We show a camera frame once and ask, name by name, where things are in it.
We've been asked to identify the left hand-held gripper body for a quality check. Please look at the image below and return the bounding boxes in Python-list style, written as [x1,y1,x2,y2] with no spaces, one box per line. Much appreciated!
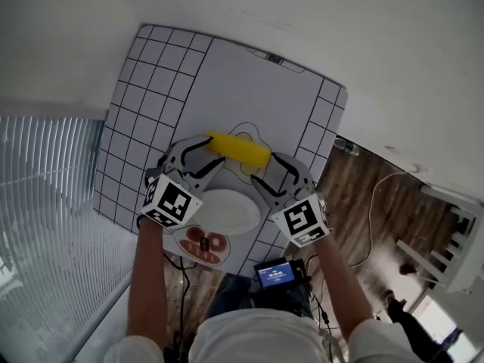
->
[138,151,205,231]

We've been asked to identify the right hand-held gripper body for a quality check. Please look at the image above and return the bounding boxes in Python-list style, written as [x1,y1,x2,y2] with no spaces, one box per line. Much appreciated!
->
[271,183,329,248]

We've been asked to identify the white oval plate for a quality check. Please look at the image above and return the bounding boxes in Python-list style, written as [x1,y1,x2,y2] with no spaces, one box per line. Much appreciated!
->
[194,187,262,237]

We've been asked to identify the yellow corn cob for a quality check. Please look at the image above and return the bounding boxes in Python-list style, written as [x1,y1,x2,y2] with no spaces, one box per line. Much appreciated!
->
[203,131,272,168]

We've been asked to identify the person's left forearm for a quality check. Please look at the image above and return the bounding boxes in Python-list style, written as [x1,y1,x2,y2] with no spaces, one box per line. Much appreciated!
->
[126,217,170,342]

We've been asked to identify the person's right forearm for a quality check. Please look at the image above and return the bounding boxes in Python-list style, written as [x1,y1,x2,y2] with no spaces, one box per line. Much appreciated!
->
[314,232,376,342]

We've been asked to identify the clear plastic bottle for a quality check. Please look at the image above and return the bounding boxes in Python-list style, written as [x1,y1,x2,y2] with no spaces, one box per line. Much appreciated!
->
[334,135,361,157]

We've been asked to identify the black device with screen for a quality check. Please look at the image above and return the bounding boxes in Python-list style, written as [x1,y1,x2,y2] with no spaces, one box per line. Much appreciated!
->
[253,257,306,290]

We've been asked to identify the white grid-pattern tablecloth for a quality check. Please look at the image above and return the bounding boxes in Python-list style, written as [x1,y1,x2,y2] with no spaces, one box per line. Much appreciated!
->
[92,23,349,276]

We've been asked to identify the person's blue jeans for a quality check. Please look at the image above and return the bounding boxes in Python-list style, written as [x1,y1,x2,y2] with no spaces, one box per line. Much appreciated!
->
[206,272,315,319]

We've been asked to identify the glass partition with blinds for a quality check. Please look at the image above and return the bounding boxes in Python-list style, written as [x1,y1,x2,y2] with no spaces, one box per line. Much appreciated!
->
[0,114,138,363]

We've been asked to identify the person's white shirt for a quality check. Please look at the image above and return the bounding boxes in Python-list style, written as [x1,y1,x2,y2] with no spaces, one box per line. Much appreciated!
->
[104,307,430,363]

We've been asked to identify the white shelf unit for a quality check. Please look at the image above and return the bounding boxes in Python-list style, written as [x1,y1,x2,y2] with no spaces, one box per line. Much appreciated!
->
[395,185,484,295]

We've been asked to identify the white cable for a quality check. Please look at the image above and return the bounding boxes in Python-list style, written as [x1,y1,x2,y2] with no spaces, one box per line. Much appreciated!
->
[348,170,408,268]

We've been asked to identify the black cable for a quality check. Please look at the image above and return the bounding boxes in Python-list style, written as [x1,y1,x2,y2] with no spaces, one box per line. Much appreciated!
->
[302,198,336,342]
[162,252,191,355]

